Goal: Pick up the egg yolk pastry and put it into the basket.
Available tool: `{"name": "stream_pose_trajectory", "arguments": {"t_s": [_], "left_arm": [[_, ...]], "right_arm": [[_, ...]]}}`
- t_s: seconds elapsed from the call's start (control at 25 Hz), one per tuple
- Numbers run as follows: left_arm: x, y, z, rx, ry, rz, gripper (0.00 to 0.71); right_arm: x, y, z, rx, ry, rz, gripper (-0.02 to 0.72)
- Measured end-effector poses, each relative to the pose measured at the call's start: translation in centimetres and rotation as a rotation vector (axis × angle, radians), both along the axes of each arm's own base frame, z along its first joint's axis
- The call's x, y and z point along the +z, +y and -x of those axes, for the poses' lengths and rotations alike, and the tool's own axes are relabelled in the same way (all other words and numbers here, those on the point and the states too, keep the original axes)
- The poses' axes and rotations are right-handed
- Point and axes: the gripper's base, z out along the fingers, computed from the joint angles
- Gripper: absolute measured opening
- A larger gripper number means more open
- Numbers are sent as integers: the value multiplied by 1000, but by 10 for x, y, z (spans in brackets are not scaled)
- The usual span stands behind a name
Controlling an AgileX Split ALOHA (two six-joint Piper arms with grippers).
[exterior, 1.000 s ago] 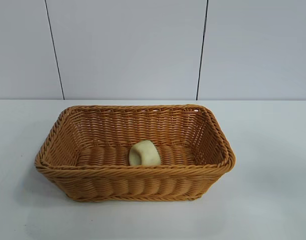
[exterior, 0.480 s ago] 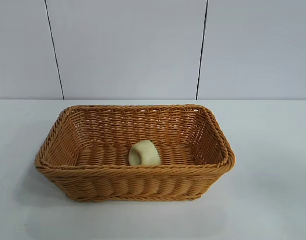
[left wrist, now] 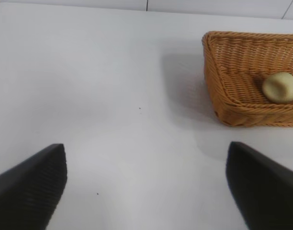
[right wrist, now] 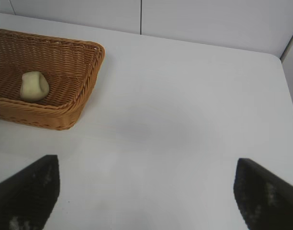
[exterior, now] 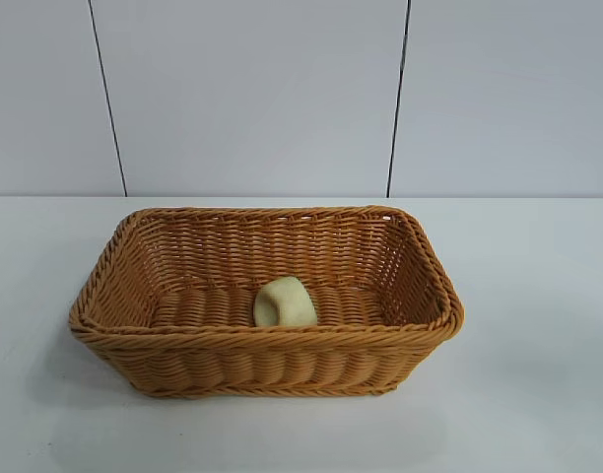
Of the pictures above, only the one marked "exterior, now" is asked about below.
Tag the woven orange wicker basket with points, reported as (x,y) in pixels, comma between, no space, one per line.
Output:
(262,355)

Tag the pale yellow egg yolk pastry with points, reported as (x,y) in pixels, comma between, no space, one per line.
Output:
(291,305)

